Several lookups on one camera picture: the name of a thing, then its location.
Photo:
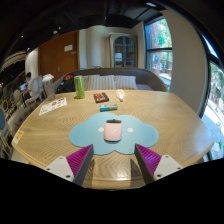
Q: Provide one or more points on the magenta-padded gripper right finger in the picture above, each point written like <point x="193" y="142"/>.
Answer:
<point x="166" y="165"/>

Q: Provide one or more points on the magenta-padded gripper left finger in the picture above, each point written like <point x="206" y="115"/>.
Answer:
<point x="60" y="166"/>

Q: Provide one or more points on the pink computer mouse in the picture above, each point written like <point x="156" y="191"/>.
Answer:
<point x="112" y="131"/>

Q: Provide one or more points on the blue cloud-shaped mouse pad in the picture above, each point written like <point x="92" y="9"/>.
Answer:
<point x="141" y="135"/>

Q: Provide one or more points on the yellow square sticker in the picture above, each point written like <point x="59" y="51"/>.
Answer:
<point x="18" y="137"/>

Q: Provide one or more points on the white sticker sheet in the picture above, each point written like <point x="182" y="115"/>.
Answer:
<point x="52" y="106"/>

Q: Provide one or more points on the grey tufted chair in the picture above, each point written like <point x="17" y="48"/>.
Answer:
<point x="21" y="115"/>

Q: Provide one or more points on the green and blue gum pack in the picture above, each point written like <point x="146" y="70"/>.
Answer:
<point x="108" y="107"/>

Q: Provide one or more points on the clear shaker bottle white lid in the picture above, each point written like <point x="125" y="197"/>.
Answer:
<point x="49" y="88"/>

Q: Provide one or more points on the black and orange flat box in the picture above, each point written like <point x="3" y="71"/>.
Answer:
<point x="101" y="97"/>

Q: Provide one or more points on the black backpack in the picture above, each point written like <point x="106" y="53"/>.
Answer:
<point x="66" y="86"/>

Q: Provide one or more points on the green drink can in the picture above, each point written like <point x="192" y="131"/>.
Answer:
<point x="79" y="87"/>

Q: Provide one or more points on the small white tube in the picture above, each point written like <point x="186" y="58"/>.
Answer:
<point x="120" y="94"/>

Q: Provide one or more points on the grey curved sofa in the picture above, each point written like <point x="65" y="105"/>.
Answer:
<point x="150" y="78"/>

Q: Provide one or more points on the striped cushion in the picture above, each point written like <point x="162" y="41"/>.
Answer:
<point x="126" y="82"/>
<point x="105" y="83"/>
<point x="87" y="81"/>

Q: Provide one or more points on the person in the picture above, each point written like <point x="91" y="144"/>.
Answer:
<point x="28" y="80"/>

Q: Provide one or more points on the brown wooden door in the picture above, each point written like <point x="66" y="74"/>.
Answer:
<point x="53" y="56"/>

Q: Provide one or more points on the white door sign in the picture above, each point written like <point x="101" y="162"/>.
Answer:
<point x="68" y="48"/>

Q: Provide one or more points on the glass-door cabinet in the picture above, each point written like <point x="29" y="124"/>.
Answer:
<point x="123" y="50"/>

